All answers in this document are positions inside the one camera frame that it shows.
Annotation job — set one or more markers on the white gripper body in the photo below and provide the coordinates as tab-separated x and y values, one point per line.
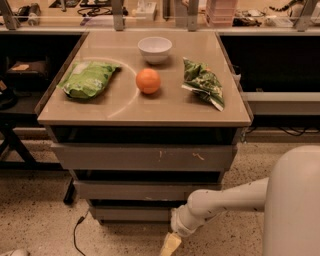
180	224

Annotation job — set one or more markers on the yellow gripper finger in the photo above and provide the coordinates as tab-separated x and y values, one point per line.
171	242

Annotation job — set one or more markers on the grey bottom drawer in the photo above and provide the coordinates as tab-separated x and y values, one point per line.
131	214

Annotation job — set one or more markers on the grey drawer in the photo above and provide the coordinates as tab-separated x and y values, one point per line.
74	156
104	190
131	214

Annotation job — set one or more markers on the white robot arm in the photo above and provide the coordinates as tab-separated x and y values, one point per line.
289	199

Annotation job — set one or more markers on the grey middle drawer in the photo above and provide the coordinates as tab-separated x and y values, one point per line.
104	190

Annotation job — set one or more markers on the grey drawer cabinet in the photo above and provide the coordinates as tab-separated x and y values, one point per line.
171	116

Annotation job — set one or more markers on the grey top drawer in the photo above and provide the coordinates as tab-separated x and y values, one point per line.
74	156

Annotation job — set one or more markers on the orange fruit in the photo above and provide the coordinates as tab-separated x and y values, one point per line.
148	81

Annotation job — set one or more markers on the dark green chip bag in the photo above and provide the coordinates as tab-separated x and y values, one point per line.
200	80

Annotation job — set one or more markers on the light green chip bag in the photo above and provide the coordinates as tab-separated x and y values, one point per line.
87	79

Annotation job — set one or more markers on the white bowl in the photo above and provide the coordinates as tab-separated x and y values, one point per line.
155	50

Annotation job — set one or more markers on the pink stacked trays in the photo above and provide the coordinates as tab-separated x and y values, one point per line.
220	13

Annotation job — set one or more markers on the white box on bench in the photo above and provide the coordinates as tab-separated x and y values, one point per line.
146	10

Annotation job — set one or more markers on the black table frame left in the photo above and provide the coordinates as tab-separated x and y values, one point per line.
12	140

